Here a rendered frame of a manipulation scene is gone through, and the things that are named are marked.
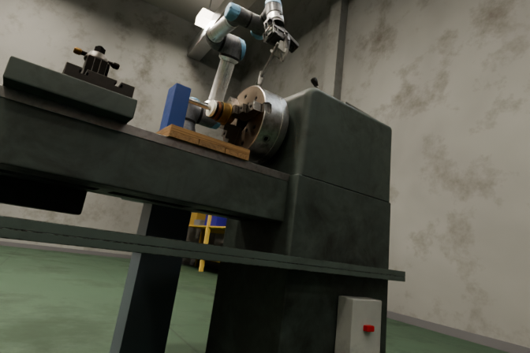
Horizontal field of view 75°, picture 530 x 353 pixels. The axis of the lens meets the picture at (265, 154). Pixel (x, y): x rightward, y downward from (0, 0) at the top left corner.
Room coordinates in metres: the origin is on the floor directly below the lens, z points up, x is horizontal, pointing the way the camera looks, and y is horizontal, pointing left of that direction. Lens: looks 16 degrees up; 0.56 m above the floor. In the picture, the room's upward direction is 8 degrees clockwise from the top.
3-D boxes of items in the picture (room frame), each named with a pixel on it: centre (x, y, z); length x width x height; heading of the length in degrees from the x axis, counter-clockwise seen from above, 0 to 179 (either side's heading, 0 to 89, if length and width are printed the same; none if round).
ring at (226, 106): (1.31, 0.19, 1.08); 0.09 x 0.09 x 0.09; 35
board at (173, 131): (1.25, 0.28, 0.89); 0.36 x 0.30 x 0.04; 35
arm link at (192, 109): (1.81, 0.46, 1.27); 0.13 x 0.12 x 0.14; 118
